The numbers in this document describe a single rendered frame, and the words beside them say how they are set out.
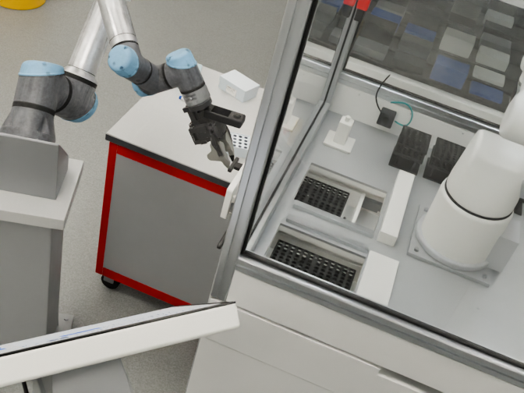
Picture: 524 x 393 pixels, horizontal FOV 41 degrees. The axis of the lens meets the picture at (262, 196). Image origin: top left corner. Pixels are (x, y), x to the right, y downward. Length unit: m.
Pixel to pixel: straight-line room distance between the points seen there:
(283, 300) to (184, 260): 1.04
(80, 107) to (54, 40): 2.27
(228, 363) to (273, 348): 0.15
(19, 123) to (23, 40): 2.38
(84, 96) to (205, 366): 0.87
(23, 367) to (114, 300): 1.68
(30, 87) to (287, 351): 0.99
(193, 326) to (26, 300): 1.18
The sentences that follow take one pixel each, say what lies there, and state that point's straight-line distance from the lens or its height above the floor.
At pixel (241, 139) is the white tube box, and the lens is 2.42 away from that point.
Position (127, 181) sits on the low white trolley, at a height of 0.59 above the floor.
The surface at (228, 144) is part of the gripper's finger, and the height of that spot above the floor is 0.96.
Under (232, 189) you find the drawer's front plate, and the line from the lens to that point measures 1.98.
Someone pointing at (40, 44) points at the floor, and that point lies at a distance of 4.37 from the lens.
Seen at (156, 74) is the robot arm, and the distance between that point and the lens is 2.00.
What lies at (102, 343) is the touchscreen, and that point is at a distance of 1.23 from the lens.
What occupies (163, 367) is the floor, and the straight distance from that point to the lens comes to 2.69.
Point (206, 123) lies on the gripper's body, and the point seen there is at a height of 1.02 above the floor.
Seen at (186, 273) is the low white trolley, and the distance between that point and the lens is 2.62.
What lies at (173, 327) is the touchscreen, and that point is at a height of 1.19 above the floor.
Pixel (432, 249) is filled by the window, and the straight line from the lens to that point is 1.43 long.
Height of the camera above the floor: 2.16
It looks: 38 degrees down
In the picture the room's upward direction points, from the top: 16 degrees clockwise
